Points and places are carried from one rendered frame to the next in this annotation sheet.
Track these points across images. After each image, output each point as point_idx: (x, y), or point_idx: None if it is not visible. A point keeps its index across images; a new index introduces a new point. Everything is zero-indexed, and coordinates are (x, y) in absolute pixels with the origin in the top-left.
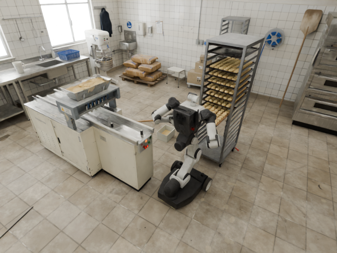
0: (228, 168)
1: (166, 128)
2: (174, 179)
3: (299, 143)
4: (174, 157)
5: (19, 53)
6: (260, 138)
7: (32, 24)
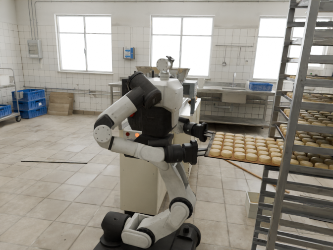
0: None
1: None
2: (125, 215)
3: None
4: (221, 237)
5: (216, 76)
6: None
7: (241, 53)
